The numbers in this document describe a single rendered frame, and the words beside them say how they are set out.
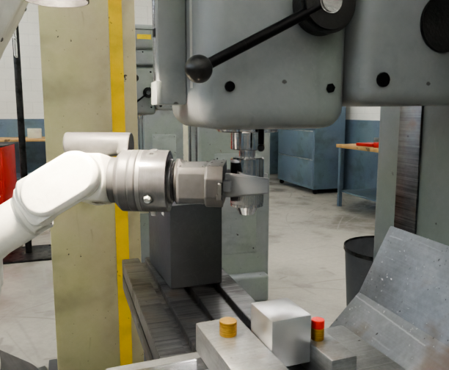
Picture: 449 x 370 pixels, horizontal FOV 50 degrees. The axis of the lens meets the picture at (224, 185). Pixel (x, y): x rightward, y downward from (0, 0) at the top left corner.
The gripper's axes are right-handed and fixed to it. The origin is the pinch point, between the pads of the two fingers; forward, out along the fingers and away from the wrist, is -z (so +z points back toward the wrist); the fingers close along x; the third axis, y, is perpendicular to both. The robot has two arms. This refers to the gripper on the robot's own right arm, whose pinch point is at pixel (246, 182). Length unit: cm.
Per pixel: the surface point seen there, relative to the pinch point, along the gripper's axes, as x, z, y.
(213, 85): -11.7, 3.9, -12.8
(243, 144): -2.4, 0.5, -5.6
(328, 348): -14.0, -9.9, 17.4
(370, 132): 690, -183, 21
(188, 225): 34.4, 12.6, 14.6
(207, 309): 22.5, 7.3, 28.6
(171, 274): 32.8, 16.3, 25.2
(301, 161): 752, -87, 72
